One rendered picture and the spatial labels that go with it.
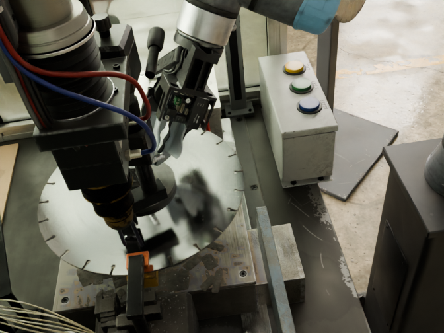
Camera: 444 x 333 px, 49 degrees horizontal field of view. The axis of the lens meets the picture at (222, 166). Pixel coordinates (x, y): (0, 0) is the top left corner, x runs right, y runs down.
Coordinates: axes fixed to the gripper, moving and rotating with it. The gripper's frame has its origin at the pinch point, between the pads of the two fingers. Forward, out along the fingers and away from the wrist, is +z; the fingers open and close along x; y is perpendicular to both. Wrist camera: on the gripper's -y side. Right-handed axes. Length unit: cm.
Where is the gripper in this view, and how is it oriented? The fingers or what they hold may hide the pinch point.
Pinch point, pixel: (156, 155)
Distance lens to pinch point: 78.7
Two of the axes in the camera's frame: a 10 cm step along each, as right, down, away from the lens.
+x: 9.0, 1.8, 3.9
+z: -3.4, 8.5, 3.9
